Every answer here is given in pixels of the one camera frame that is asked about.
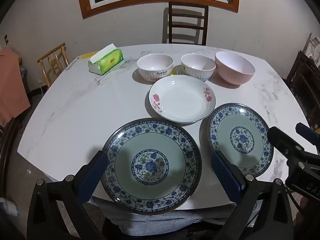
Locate white blue plastic package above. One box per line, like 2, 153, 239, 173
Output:
0, 197, 20, 218

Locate stack of newspapers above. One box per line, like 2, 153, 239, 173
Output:
304, 32, 320, 68

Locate orange cloth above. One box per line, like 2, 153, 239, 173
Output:
0, 49, 31, 123

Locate white bowl with blue stripes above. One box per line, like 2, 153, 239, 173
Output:
180, 53, 217, 82

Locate pink bowl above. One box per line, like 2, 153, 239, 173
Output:
214, 51, 256, 85

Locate large blue floral plate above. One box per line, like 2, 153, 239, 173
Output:
100, 118, 202, 215

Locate white bowl with rabbit print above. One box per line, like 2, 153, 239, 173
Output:
136, 54, 174, 83

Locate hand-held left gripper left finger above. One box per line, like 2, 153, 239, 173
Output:
27, 150, 109, 240

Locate dark curved wooden chair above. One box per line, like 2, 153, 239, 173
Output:
0, 117, 22, 198

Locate green tissue pack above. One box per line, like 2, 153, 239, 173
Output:
87, 44, 124, 76

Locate white plate with red roses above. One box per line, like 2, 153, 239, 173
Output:
145, 74, 216, 124

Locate small blue floral plate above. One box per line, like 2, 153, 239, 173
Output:
206, 103, 274, 178

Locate dark wooden ladder-back chair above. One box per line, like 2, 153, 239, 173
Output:
168, 1, 209, 46

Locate grey pants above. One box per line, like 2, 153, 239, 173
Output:
90, 195, 263, 237

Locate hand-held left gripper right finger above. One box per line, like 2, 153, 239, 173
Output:
211, 151, 294, 240

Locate bamboo chair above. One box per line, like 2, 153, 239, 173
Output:
37, 42, 70, 87

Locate dark carved wooden chair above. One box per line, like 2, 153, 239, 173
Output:
286, 51, 320, 128

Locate yellow table edge label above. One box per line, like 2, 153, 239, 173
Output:
77, 51, 99, 61

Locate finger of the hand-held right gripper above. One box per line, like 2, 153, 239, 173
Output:
296, 122, 320, 153
267, 126, 304, 156

